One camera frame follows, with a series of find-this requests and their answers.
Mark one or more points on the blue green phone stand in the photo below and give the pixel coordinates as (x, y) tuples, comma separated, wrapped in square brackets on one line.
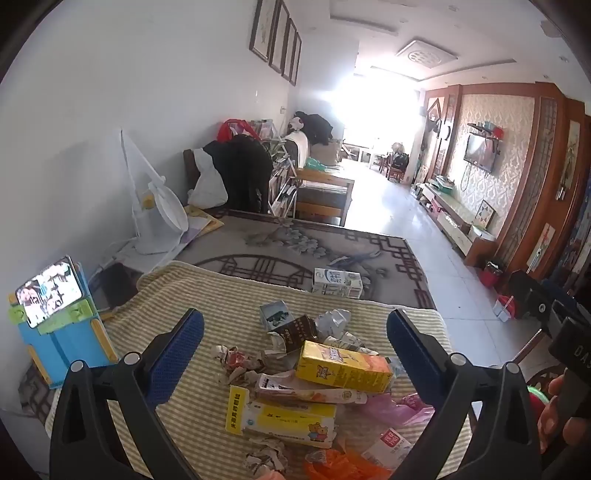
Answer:
[(74, 333)]

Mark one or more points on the white paper ball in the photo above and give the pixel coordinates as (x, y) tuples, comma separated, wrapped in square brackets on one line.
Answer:
[(332, 325)]

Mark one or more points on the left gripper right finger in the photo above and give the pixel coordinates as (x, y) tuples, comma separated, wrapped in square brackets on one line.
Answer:
[(505, 444)]

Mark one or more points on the grey patterned table cover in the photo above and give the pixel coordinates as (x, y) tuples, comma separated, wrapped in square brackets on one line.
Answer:
[(286, 252)]

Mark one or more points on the white green milk carton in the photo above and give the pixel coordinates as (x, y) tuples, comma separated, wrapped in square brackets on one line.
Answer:
[(337, 283)]

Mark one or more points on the dark brown small box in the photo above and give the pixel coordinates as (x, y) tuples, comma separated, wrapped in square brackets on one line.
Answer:
[(292, 335)]

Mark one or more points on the orange plastic bag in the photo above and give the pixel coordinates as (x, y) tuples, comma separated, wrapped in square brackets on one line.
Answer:
[(334, 465)]

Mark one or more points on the yellow orange carton box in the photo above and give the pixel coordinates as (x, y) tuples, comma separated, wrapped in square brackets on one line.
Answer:
[(340, 368)]

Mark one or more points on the white plastic bag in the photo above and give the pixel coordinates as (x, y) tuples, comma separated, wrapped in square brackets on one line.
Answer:
[(207, 189)]

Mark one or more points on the white red label packet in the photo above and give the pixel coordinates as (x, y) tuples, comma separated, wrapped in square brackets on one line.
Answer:
[(389, 451)]

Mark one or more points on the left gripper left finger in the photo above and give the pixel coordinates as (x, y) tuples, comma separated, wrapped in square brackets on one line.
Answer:
[(84, 441)]

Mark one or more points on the red green trash bin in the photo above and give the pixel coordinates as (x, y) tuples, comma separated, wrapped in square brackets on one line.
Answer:
[(538, 400)]

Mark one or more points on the wall mounted television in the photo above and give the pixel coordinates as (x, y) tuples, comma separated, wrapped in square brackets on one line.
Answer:
[(482, 152)]

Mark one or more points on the wooden carved chair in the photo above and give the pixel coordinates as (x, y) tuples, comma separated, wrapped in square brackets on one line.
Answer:
[(537, 364)]

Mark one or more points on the pink white toothpaste box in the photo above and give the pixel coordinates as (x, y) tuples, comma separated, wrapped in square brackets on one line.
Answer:
[(286, 385)]

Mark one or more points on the low tv cabinet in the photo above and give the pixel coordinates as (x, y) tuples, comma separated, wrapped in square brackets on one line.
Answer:
[(475, 244)]

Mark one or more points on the pink plastic bag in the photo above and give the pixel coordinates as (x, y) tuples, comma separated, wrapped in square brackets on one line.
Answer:
[(407, 411)]

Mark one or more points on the printed paper wad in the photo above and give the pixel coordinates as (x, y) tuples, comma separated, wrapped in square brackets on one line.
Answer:
[(239, 368)]

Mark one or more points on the magazine rack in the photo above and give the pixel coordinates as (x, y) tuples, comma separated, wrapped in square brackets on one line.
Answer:
[(283, 183)]

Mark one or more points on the smartphone with lit screen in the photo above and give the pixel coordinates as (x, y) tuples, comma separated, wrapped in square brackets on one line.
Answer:
[(56, 287)]

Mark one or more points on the small red floor bin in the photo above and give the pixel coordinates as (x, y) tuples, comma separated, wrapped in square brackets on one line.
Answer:
[(490, 275)]

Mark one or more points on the yellow bear medicine box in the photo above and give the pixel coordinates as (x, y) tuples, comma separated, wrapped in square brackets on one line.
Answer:
[(303, 423)]

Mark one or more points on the black tablet on table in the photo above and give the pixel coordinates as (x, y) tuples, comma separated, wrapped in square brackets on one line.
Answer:
[(113, 286)]

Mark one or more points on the framed wall pictures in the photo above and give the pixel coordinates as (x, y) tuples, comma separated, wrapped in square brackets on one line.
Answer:
[(275, 38)]

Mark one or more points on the striped yellow table mat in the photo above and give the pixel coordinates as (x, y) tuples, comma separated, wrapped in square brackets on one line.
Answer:
[(195, 415)]

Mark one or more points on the wooden sofa bench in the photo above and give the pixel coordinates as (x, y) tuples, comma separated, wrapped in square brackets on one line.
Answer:
[(324, 189)]

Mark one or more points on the white desk fan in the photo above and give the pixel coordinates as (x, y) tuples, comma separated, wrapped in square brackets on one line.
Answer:
[(158, 215)]

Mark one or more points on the black clothes pile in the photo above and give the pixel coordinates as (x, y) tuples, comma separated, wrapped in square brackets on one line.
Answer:
[(245, 167)]

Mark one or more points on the right hand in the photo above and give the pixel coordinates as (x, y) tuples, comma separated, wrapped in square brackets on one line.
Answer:
[(548, 421)]

